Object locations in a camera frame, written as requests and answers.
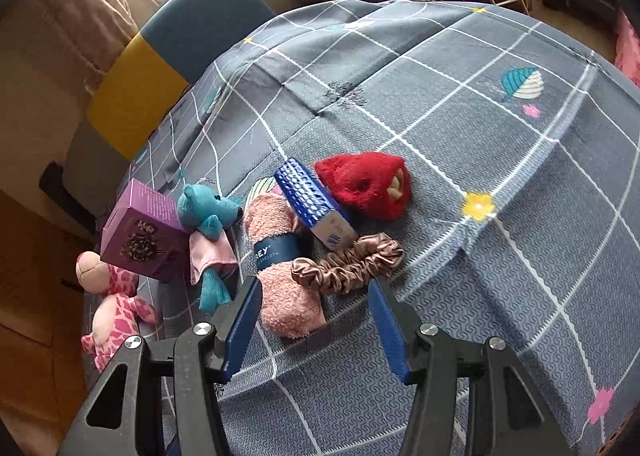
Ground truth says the purple cardboard box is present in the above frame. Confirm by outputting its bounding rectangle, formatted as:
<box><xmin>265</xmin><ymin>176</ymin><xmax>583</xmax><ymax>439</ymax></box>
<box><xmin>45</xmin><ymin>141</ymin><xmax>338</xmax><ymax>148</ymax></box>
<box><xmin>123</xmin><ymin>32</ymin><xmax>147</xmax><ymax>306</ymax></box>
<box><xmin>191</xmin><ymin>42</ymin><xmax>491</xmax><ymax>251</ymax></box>
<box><xmin>100</xmin><ymin>179</ymin><xmax>190</xmax><ymax>283</ymax></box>

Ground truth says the blue tissue pack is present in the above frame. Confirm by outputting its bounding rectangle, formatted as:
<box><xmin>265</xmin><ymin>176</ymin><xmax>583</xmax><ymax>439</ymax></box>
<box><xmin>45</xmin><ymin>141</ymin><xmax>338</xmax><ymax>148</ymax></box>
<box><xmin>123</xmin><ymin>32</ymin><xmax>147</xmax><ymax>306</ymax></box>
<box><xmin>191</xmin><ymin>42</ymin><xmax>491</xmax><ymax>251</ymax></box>
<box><xmin>273</xmin><ymin>158</ymin><xmax>358</xmax><ymax>251</ymax></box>

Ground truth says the pink microfiber towel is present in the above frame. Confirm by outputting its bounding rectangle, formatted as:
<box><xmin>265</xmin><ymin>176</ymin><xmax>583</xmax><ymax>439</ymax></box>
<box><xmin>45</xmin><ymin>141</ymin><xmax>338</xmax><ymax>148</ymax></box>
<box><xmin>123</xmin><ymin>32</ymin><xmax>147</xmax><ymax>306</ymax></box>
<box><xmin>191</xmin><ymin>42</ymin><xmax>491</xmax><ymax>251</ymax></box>
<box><xmin>243</xmin><ymin>177</ymin><xmax>326</xmax><ymax>339</ymax></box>

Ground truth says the teal plush bear pink scarf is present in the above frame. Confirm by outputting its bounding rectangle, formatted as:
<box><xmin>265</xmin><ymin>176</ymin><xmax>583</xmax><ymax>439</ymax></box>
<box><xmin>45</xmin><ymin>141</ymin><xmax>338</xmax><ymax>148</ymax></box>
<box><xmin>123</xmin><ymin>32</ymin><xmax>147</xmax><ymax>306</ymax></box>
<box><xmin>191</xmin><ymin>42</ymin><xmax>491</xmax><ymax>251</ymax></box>
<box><xmin>177</xmin><ymin>184</ymin><xmax>243</xmax><ymax>314</ymax></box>

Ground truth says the yellow blue grey headboard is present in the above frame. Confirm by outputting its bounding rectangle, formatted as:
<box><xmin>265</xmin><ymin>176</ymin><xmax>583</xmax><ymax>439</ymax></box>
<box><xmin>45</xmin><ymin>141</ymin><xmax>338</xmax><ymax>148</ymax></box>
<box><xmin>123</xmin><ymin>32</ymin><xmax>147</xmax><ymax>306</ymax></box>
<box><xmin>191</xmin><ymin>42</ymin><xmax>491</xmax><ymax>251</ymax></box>
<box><xmin>62</xmin><ymin>0</ymin><xmax>274</xmax><ymax>216</ymax></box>

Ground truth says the pink curtain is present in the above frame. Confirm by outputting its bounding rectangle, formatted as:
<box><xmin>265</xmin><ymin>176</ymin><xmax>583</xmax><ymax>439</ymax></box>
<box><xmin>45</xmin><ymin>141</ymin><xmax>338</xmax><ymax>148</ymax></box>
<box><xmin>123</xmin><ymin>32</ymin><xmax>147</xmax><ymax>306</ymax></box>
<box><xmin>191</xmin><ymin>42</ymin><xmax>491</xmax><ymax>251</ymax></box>
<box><xmin>36</xmin><ymin>0</ymin><xmax>138</xmax><ymax>93</ymax></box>

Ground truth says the pink giraffe plush toy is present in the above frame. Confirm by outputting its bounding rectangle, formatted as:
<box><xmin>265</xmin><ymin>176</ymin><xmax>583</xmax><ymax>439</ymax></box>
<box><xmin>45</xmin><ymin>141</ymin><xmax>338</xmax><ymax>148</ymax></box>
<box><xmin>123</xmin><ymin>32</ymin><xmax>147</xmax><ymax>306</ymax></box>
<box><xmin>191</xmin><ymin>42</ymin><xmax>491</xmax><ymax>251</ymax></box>
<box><xmin>76</xmin><ymin>251</ymin><xmax>157</xmax><ymax>372</ymax></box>

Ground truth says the brown satin scrunchie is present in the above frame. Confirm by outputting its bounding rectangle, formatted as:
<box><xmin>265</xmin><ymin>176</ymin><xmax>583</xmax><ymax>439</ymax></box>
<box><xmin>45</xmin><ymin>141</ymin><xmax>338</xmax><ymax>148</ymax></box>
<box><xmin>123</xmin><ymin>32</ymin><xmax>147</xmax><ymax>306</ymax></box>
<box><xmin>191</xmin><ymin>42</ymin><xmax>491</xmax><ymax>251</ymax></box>
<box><xmin>291</xmin><ymin>233</ymin><xmax>405</xmax><ymax>295</ymax></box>

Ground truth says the grey plaid bed cover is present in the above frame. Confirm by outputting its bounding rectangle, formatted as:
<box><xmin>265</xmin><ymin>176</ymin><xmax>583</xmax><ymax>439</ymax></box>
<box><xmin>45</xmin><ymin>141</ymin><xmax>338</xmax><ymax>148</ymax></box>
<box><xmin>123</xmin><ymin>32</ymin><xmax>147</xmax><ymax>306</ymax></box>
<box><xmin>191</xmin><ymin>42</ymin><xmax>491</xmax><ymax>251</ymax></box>
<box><xmin>125</xmin><ymin>0</ymin><xmax>639</xmax><ymax>455</ymax></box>

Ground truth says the red plush toy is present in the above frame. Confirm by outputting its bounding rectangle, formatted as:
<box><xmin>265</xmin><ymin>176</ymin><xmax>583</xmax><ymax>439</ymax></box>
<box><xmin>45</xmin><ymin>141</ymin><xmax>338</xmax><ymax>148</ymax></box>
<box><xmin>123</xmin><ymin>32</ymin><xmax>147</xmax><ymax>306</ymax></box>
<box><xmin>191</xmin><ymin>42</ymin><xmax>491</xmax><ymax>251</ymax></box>
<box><xmin>314</xmin><ymin>151</ymin><xmax>411</xmax><ymax>221</ymax></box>

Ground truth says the black rolled mat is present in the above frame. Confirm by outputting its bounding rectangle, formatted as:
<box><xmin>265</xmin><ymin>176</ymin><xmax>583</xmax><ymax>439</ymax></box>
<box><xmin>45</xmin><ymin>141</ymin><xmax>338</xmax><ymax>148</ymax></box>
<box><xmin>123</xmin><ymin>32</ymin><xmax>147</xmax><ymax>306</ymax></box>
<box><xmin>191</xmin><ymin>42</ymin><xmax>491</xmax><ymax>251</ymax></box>
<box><xmin>38</xmin><ymin>161</ymin><xmax>96</xmax><ymax>235</ymax></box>

